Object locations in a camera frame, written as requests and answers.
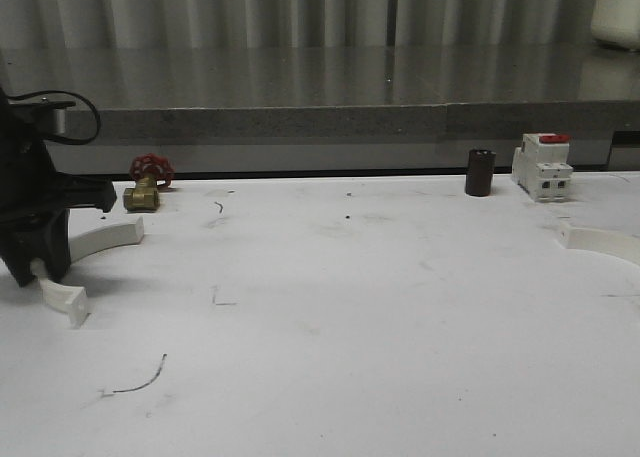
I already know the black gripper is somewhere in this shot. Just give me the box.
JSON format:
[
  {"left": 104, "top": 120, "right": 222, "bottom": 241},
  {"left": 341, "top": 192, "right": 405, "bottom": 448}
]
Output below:
[{"left": 1, "top": 89, "right": 116, "bottom": 287}]

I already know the white half-ring pipe clamp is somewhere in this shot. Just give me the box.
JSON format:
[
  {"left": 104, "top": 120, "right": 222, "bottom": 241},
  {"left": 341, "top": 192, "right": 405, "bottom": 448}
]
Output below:
[{"left": 30, "top": 217, "right": 144, "bottom": 329}]

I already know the brass valve red handwheel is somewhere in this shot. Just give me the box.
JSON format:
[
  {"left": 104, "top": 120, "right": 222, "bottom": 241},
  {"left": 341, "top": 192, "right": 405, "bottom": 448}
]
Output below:
[{"left": 123, "top": 153, "right": 174, "bottom": 212}]

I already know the grey stone counter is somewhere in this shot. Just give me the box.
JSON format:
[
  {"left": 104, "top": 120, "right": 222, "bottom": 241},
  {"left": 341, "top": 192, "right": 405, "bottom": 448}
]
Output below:
[{"left": 1, "top": 44, "right": 639, "bottom": 174}]

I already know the dark brown cylindrical coupling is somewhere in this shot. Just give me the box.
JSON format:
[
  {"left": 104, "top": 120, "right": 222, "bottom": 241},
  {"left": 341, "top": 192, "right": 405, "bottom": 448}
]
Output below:
[{"left": 465, "top": 149, "right": 496, "bottom": 197}]

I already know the white container in background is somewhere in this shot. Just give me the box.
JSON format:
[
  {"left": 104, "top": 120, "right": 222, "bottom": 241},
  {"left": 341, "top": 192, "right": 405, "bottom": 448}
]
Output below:
[{"left": 590, "top": 0, "right": 639, "bottom": 51}]

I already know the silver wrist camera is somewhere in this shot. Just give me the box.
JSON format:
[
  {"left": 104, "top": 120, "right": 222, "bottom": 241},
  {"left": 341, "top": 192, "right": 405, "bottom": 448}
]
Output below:
[{"left": 33, "top": 101, "right": 76, "bottom": 135}]

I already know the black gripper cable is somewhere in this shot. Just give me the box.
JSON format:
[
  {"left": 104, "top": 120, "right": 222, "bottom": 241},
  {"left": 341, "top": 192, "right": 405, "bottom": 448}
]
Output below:
[{"left": 7, "top": 90, "right": 103, "bottom": 145}]

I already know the white circuit breaker red switch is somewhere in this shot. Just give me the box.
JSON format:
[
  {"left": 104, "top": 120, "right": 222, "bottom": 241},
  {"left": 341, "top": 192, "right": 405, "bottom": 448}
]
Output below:
[{"left": 511, "top": 133, "right": 573, "bottom": 202}]

